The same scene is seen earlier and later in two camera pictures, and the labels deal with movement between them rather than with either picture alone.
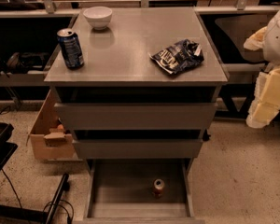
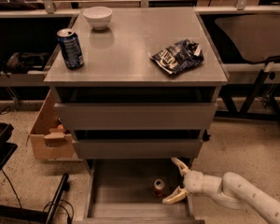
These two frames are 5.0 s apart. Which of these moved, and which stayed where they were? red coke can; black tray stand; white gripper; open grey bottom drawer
Moved: white gripper
Stayed: black tray stand; open grey bottom drawer; red coke can
